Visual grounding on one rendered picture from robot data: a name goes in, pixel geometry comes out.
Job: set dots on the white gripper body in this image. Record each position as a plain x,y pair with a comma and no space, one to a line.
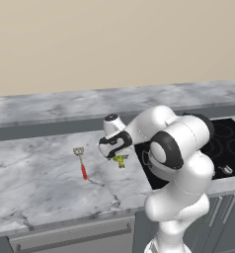
105,151

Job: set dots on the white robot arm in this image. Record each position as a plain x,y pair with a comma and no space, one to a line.
182,184

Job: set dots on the green broccoli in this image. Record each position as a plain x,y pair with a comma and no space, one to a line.
120,160

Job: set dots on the dark grey cupboard panel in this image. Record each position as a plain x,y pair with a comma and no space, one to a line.
140,234

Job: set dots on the grey drawer front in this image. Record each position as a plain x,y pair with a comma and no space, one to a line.
73,245

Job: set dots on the silver hob knob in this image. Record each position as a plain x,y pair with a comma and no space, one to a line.
226,170

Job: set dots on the black hob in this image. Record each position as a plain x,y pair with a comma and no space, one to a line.
228,145

